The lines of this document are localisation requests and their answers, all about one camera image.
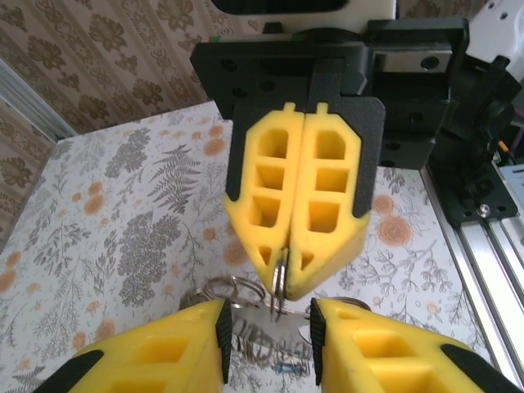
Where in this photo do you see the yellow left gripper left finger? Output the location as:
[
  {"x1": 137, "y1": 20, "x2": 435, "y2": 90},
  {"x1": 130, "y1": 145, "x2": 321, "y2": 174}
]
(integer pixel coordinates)
[{"x1": 34, "y1": 297, "x2": 233, "y2": 393}]

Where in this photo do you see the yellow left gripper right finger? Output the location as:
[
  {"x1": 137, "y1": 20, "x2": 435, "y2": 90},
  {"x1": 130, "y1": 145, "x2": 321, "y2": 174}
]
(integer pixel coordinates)
[{"x1": 309, "y1": 296, "x2": 522, "y2": 393}]

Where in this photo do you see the silver keyring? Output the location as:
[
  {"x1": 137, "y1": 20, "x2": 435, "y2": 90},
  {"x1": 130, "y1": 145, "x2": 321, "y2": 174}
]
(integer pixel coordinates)
[{"x1": 268, "y1": 248, "x2": 290, "y2": 325}]

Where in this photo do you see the silver split ring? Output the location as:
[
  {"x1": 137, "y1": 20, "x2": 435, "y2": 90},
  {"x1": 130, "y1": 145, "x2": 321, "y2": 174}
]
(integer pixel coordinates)
[{"x1": 202, "y1": 275, "x2": 268, "y2": 308}]

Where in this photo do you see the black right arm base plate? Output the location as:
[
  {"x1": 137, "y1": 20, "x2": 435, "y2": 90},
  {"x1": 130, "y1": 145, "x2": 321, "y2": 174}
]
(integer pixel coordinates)
[{"x1": 441, "y1": 171, "x2": 520, "y2": 228}]

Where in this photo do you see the aluminium mounting rail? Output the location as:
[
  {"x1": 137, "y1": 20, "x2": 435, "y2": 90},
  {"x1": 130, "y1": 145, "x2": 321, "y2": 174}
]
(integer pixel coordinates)
[{"x1": 421, "y1": 163, "x2": 524, "y2": 393}]

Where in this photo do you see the aluminium frame post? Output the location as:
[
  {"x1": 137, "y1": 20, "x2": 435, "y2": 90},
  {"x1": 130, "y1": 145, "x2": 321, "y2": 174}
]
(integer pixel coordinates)
[{"x1": 0, "y1": 56, "x2": 78, "y2": 143}]

